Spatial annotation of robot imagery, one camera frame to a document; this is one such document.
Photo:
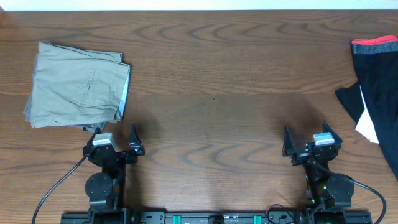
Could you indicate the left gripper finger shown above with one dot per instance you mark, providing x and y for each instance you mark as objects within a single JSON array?
[
  {"x": 90, "y": 142},
  {"x": 134, "y": 141}
]

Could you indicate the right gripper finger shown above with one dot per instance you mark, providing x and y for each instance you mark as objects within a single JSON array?
[
  {"x": 327, "y": 129},
  {"x": 288, "y": 146}
]

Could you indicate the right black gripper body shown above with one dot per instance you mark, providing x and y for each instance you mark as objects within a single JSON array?
[{"x": 301, "y": 157}]

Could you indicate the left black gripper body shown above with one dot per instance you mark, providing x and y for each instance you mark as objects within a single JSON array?
[{"x": 128, "y": 160}]

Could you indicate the black leggings red waistband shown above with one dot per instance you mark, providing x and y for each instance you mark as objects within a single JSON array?
[{"x": 375, "y": 64}]

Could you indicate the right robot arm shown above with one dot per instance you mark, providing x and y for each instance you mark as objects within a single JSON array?
[{"x": 329, "y": 192}]

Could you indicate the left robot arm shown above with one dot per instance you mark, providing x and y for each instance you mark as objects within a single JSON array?
[{"x": 105, "y": 189}]

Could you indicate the black and white garment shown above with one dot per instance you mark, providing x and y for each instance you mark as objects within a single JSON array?
[{"x": 352, "y": 100}]

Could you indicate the folded khaki trousers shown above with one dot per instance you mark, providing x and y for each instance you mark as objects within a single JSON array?
[{"x": 75, "y": 87}]

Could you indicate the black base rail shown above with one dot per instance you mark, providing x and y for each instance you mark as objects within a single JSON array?
[{"x": 273, "y": 216}]

